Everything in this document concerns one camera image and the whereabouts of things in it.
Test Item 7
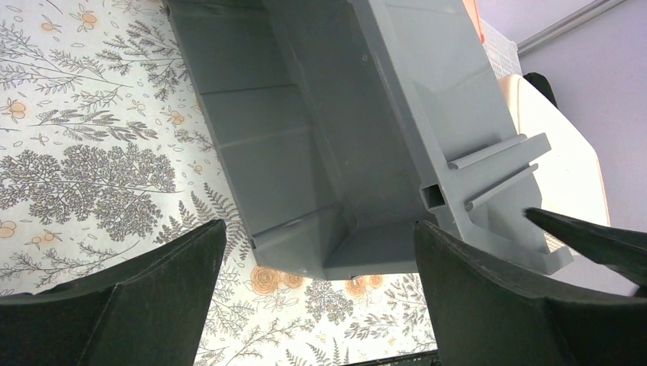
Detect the grey plastic storage bin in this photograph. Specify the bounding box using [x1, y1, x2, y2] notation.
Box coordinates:
[166, 1, 572, 280]

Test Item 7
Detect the pink perforated plastic basket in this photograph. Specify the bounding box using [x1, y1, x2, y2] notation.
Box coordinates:
[463, 0, 485, 43]

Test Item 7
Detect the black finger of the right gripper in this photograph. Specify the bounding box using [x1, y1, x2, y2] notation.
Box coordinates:
[523, 207, 646, 288]

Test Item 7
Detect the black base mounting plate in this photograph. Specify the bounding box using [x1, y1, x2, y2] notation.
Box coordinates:
[345, 350, 442, 366]

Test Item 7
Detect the floral patterned table mat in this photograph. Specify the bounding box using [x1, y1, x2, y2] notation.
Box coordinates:
[1, 1, 436, 365]

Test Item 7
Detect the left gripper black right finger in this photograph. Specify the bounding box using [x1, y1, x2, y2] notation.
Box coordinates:
[414, 222, 646, 365]

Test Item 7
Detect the white perforated plastic basket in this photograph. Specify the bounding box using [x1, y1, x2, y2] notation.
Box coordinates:
[481, 19, 523, 79]

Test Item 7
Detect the cream plastic laundry basket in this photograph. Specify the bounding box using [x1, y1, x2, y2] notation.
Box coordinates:
[497, 74, 610, 226]

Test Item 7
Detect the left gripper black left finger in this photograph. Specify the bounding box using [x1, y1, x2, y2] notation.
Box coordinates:
[1, 220, 227, 365]

